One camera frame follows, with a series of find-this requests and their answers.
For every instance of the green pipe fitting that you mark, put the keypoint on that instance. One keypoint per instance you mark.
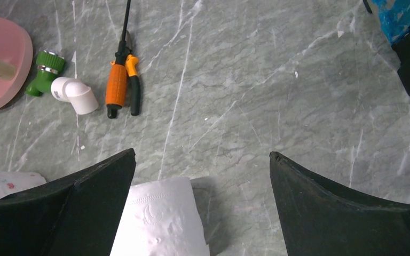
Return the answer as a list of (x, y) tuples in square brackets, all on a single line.
[(49, 66)]

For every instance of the orange black pliers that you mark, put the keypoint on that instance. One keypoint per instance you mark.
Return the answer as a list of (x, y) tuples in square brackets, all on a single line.
[(123, 73)]

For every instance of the plain white embossed roll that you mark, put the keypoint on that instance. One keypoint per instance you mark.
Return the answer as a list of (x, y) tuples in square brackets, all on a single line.
[(160, 218)]

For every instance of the white pipe elbow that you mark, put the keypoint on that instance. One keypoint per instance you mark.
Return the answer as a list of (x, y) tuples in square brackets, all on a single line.
[(73, 91)]

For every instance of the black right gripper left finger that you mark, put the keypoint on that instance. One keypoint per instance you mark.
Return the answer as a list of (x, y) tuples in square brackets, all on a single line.
[(78, 214)]

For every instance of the pink three-tier shelf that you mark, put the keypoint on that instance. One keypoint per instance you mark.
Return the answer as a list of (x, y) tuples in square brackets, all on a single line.
[(16, 55)]

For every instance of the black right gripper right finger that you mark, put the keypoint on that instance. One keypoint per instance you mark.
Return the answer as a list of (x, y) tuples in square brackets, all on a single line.
[(319, 216)]

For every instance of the floral paper roll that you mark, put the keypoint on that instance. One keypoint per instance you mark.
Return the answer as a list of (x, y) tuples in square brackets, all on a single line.
[(13, 182)]

